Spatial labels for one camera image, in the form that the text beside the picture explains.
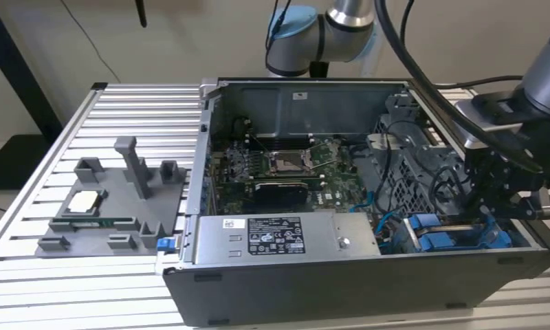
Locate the grey metal disk bay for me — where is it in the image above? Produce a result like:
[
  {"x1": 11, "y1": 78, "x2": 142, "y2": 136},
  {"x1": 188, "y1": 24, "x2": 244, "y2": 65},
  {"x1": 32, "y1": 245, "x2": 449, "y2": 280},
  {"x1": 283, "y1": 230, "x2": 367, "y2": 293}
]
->
[{"x1": 369, "y1": 92, "x2": 533, "y2": 256}]

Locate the thin black wire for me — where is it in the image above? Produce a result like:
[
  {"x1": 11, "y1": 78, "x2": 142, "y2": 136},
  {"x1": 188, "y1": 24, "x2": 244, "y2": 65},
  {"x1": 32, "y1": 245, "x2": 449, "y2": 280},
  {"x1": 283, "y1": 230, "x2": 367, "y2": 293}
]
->
[{"x1": 375, "y1": 120, "x2": 437, "y2": 211}]

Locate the CPU socket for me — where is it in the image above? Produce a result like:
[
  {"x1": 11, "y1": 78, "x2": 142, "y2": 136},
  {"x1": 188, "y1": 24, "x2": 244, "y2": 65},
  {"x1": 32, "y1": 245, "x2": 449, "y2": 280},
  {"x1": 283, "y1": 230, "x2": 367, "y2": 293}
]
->
[{"x1": 267, "y1": 148, "x2": 314, "y2": 177}]

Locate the green RAM stick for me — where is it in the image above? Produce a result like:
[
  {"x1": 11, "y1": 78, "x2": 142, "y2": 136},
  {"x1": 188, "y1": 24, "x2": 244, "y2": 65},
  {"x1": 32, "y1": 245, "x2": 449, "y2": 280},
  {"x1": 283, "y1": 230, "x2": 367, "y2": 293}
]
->
[{"x1": 54, "y1": 216, "x2": 138, "y2": 228}]

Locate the black open PC case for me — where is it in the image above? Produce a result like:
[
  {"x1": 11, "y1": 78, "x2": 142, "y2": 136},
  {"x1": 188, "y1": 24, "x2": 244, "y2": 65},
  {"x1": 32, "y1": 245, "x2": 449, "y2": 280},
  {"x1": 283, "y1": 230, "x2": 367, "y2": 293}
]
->
[{"x1": 155, "y1": 76, "x2": 550, "y2": 327}]

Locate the silver power supply unit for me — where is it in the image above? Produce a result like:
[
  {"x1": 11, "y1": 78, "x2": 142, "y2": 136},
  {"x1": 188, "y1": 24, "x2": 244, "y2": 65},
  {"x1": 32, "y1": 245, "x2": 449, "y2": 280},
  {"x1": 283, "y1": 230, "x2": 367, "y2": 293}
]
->
[{"x1": 194, "y1": 210, "x2": 380, "y2": 265}]

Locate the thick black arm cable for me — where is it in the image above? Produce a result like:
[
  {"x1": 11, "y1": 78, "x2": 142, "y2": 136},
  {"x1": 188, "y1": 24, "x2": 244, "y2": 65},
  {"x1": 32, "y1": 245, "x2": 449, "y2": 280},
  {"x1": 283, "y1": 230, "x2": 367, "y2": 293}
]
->
[{"x1": 373, "y1": 0, "x2": 545, "y2": 175}]

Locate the black RAM slot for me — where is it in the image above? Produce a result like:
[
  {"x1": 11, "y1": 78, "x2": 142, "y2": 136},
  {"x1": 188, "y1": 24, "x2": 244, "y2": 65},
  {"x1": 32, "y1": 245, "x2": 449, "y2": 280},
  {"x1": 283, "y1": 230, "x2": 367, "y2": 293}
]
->
[{"x1": 248, "y1": 134, "x2": 316, "y2": 150}]

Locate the grey parts rack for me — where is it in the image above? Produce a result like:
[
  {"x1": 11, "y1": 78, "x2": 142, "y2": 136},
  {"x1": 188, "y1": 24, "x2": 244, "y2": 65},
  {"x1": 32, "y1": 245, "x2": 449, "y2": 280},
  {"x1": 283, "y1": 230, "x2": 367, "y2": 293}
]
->
[{"x1": 35, "y1": 135, "x2": 194, "y2": 257}]

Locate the silver CPU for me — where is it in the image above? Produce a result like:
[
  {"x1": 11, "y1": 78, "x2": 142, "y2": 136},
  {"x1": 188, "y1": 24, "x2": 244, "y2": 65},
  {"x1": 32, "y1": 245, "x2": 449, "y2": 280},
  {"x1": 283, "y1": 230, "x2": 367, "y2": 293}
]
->
[{"x1": 63, "y1": 190, "x2": 106, "y2": 217}]

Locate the black hanging rod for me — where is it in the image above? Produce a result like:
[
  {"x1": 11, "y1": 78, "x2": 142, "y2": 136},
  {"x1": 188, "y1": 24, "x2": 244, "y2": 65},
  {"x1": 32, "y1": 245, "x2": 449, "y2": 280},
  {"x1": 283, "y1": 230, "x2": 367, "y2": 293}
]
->
[{"x1": 134, "y1": 0, "x2": 150, "y2": 28}]

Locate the thin wire locking lever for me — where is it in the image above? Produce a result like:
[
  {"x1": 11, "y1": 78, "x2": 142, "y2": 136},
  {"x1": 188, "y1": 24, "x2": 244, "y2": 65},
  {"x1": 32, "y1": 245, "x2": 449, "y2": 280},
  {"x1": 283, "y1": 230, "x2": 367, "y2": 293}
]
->
[{"x1": 251, "y1": 133, "x2": 274, "y2": 155}]

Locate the blue disk carrier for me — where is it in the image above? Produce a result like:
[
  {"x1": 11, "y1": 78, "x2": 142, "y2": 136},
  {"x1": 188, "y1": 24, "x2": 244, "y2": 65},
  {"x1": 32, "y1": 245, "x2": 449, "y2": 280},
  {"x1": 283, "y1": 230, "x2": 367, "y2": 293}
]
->
[{"x1": 420, "y1": 232, "x2": 513, "y2": 251}]

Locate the thin black wall cable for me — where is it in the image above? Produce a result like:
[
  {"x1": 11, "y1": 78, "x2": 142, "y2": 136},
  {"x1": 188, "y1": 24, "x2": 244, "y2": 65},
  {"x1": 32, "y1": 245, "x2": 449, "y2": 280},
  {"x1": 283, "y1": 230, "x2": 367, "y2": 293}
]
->
[{"x1": 58, "y1": 0, "x2": 122, "y2": 84}]

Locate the metal socket cover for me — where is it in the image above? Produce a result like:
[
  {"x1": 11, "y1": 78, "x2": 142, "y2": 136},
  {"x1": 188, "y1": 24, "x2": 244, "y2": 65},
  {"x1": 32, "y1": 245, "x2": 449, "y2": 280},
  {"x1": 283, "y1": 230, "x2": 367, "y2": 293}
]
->
[{"x1": 308, "y1": 142, "x2": 343, "y2": 168}]

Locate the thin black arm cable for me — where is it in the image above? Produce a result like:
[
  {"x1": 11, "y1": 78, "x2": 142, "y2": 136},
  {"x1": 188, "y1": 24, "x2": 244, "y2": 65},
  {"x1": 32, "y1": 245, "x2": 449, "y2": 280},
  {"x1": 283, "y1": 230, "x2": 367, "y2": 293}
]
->
[{"x1": 267, "y1": 0, "x2": 296, "y2": 39}]

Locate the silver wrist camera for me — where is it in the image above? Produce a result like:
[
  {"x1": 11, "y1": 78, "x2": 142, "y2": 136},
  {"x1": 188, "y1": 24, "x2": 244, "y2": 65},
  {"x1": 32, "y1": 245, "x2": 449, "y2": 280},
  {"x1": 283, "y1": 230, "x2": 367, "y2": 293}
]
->
[{"x1": 452, "y1": 90, "x2": 527, "y2": 151}]

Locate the blue wire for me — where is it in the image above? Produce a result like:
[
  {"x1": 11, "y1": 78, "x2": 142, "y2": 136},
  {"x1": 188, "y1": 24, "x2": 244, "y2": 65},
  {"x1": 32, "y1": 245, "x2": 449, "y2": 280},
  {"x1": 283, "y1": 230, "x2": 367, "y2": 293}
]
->
[{"x1": 351, "y1": 201, "x2": 403, "y2": 249}]

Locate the hard disk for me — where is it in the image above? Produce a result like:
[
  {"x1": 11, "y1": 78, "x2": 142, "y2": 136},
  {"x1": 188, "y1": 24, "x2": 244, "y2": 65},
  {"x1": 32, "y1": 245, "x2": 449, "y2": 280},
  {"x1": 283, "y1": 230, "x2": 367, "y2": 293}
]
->
[{"x1": 404, "y1": 212, "x2": 493, "y2": 236}]

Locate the green motherboard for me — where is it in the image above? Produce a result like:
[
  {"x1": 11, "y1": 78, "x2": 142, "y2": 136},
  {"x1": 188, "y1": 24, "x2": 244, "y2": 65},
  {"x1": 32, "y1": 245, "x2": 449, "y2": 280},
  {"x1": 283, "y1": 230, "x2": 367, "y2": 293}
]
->
[{"x1": 210, "y1": 134, "x2": 373, "y2": 216}]

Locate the black stand with base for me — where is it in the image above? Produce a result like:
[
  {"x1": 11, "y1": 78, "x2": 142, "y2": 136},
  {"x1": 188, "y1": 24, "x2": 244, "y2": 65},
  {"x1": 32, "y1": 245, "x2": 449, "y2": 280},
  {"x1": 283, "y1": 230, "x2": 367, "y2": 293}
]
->
[{"x1": 0, "y1": 0, "x2": 64, "y2": 190}]

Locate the looped black disk wire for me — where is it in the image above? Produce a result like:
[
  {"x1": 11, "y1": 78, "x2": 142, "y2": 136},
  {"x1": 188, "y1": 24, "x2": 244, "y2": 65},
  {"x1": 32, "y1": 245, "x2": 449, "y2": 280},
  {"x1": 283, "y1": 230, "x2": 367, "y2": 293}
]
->
[{"x1": 427, "y1": 164, "x2": 471, "y2": 212}]

